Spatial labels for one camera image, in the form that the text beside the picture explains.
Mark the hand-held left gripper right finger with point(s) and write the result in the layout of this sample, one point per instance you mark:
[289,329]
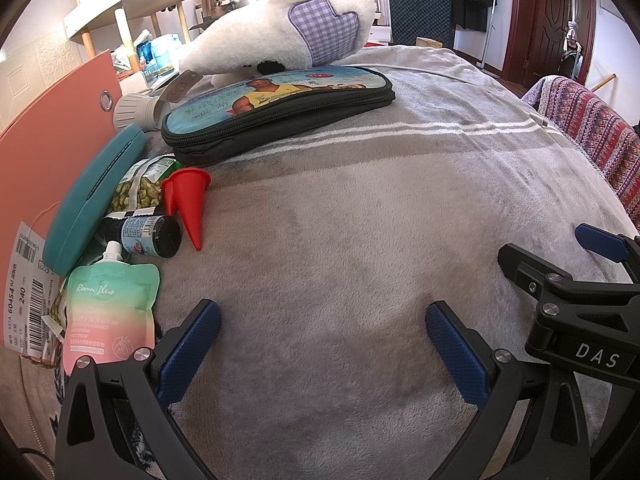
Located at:
[457,355]

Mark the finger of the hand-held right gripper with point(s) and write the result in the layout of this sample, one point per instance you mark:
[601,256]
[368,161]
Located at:
[530,267]
[602,242]

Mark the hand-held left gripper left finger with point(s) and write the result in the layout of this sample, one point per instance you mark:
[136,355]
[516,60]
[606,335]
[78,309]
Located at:
[192,345]

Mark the pastel spouted pouch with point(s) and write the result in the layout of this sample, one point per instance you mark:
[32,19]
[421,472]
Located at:
[110,310]

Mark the teal glasses case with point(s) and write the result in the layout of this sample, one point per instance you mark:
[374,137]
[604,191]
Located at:
[90,195]

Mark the white plush toy purple patch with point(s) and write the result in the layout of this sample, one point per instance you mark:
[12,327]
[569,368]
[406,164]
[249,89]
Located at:
[240,35]

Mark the patterned woven cloth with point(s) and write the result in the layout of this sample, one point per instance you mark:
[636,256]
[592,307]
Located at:
[595,125]

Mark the dark bottle blue label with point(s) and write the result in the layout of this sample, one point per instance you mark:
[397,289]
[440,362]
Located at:
[145,235]

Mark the large red plastic cone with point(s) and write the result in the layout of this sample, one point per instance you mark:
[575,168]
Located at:
[192,200]

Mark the small red plastic cone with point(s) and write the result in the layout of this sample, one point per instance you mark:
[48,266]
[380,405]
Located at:
[169,195]

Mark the wooden stick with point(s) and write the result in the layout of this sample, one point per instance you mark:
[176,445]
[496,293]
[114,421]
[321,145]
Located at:
[604,82]

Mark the grey striped blanket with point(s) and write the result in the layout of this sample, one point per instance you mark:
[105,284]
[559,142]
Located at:
[350,220]

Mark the brown wooden door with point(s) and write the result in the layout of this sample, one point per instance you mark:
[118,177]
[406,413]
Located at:
[545,20]

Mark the grey ribbed bottle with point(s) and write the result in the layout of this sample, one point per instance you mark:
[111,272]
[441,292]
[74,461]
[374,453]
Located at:
[132,110]

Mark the small wooden block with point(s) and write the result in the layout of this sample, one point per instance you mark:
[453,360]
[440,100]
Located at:
[429,42]

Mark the black printed pencil case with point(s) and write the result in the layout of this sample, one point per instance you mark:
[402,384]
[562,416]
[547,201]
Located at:
[280,110]

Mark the brown plush toy tag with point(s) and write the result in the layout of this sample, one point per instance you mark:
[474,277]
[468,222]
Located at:
[182,87]

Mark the dark green quilted panel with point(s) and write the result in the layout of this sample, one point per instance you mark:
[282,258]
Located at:
[420,0]

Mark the wooden shelf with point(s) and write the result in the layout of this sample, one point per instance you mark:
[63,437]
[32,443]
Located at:
[125,7]

